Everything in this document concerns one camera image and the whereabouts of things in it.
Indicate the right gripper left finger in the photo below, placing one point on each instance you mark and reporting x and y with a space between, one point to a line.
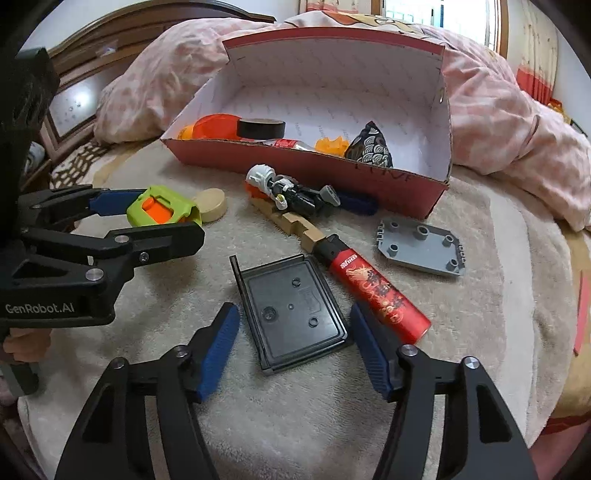
109 439

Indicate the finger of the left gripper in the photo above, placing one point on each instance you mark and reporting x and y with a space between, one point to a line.
152 242
101 201

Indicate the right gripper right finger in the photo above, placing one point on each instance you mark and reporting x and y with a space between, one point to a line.
481 439

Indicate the green orange utility knife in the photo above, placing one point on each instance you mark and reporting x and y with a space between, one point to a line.
159 205

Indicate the round wooden chess piece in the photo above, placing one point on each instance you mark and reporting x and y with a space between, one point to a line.
211 203

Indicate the orange ball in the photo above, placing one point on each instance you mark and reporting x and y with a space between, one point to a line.
185 133

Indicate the white black robot figure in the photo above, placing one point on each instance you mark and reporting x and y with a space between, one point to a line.
289 195

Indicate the red plastic cone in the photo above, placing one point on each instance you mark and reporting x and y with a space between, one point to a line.
218 126

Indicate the wooden block piece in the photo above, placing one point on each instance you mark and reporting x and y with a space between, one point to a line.
290 223

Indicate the black tape roll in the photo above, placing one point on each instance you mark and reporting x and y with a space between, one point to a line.
260 128

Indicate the black square case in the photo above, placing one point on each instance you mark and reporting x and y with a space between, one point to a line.
292 314

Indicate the clear plastic bottle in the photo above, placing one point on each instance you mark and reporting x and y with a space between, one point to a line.
289 144

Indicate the grey building plate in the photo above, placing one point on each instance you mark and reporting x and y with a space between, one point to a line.
419 246

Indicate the red lighter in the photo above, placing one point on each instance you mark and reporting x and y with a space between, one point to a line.
366 283

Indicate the orange translucent flame piece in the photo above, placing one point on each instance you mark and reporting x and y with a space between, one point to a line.
335 147

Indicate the blue toy part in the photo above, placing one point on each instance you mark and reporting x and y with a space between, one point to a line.
358 203

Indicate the dark patterned pouch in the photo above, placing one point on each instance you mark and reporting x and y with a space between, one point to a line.
370 148

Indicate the person's left hand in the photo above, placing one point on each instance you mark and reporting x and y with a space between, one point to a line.
27 345

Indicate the dark wooden headboard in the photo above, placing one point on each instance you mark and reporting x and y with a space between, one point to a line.
91 58

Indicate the beige fleece blanket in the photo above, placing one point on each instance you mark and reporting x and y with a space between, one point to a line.
514 308

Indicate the pink nail file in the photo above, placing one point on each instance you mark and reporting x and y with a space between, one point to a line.
583 307

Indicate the red cardboard box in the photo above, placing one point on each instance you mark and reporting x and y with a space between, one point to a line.
329 82

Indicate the pink checkered duvet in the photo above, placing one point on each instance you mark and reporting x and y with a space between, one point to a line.
497 128

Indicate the right window curtain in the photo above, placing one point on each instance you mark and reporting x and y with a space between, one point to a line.
537 69

